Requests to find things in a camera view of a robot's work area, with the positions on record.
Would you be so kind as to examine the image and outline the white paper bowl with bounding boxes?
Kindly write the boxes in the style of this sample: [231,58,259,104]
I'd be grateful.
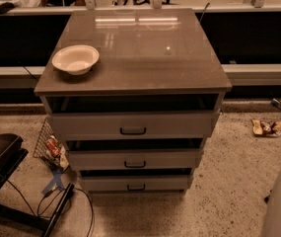
[52,44,100,75]

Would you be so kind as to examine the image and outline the wire mesh basket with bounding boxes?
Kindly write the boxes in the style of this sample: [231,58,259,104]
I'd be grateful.
[33,119,69,172]

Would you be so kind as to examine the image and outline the blue tape cross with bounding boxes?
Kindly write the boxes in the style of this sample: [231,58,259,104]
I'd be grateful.
[41,171,64,195]

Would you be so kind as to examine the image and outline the grey drawer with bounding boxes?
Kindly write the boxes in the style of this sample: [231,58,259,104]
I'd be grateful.
[78,175,193,193]
[68,149,203,171]
[47,112,219,141]

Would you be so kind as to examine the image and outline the grey drawer cabinet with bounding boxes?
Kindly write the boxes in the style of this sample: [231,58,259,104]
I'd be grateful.
[34,7,233,195]

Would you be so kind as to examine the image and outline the black office chair base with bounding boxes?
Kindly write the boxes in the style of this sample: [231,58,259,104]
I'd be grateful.
[0,133,48,232]

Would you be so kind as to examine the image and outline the middle grey drawer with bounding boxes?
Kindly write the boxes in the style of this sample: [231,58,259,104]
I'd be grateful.
[68,149,203,171]

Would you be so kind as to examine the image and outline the top grey drawer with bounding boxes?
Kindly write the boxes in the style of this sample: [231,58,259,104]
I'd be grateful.
[47,112,219,141]

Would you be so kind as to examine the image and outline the red snack packet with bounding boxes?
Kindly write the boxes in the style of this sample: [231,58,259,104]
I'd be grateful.
[45,136,60,157]

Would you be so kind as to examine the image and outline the bottom grey drawer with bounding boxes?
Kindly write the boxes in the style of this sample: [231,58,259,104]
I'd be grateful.
[78,175,193,193]

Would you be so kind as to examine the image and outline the black floor cable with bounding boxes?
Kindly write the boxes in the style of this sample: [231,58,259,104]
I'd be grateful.
[6,179,96,237]

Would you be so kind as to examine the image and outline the black bar on floor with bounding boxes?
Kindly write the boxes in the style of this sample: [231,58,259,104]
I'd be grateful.
[40,184,74,237]

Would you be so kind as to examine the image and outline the snack wrappers on floor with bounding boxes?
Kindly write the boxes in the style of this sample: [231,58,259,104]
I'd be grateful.
[251,99,281,137]

